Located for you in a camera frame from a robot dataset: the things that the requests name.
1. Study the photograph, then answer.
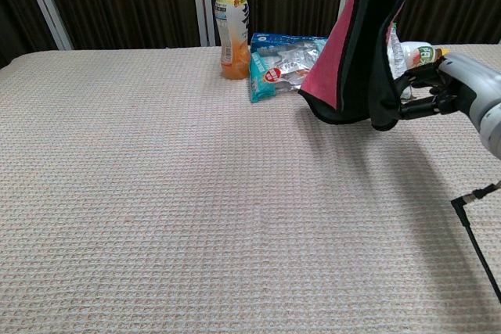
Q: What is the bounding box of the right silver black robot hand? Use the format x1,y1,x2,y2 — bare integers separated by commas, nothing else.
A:
393,52,501,131

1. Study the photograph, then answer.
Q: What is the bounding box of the pink black-edged cloth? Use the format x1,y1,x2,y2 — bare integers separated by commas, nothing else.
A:
297,0,418,132

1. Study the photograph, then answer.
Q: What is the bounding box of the white bottle yellow cap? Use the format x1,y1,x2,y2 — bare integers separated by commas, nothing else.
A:
398,41,451,77

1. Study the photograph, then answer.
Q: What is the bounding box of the green snack bag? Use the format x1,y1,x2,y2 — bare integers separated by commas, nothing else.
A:
386,20,412,81

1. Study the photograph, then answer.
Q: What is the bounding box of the blue snack packet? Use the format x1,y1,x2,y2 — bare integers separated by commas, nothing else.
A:
250,32,330,56

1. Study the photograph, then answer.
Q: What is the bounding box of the teal clear snack bag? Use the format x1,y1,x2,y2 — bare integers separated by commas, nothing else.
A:
248,38,328,104

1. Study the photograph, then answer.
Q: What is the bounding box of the orange juice bottle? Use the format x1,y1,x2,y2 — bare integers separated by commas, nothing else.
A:
214,0,251,81

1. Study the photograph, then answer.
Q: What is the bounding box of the beige woven tablecloth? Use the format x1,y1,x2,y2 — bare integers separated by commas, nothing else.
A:
0,44,501,334

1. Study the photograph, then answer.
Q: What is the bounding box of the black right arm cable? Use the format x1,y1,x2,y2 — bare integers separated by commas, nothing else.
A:
450,179,501,303

